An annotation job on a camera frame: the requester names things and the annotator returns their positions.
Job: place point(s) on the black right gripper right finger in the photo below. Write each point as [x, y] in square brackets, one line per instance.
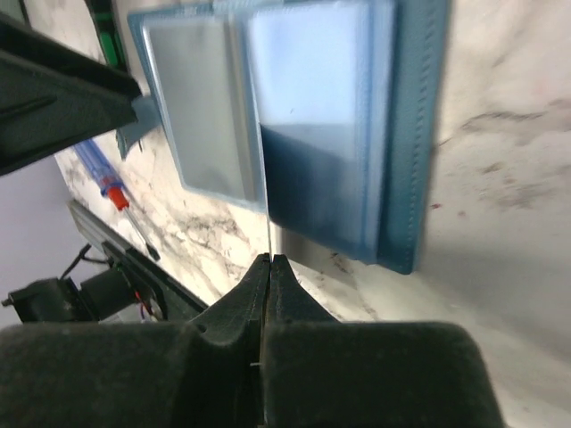
[320, 372]

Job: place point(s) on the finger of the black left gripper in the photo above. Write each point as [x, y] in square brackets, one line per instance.
[53, 97]

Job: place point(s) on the silver credit card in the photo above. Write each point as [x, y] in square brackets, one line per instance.
[197, 68]

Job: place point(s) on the green black screwdriver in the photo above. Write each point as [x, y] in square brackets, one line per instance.
[102, 15]

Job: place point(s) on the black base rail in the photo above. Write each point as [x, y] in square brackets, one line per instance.
[173, 302]

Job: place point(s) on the blue leather card holder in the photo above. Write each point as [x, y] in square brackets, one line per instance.
[349, 97]

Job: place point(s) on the blue red screwdriver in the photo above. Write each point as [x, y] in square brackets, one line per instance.
[111, 186]

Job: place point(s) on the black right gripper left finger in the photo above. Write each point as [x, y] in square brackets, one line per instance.
[201, 372]

